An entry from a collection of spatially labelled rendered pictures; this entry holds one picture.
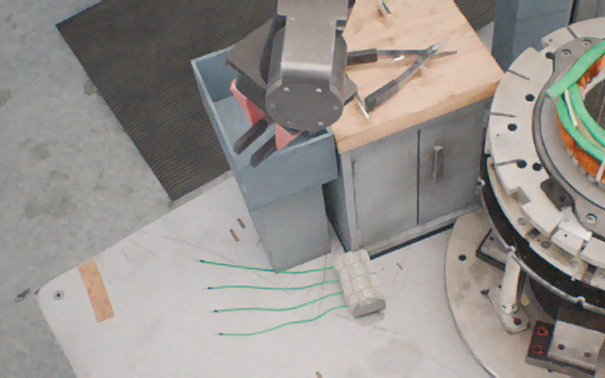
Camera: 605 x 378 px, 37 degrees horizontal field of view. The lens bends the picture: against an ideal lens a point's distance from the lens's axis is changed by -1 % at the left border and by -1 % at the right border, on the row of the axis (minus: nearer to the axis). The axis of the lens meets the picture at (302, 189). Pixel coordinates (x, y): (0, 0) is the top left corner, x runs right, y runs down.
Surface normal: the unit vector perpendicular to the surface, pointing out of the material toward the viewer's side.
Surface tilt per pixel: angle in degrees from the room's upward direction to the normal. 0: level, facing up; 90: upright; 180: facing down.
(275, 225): 90
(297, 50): 9
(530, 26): 90
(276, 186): 90
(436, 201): 90
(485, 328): 0
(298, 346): 0
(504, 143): 0
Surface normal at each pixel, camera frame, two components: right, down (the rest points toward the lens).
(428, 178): 0.36, 0.76
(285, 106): -0.08, 0.84
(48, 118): -0.10, -0.55
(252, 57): 0.22, -0.51
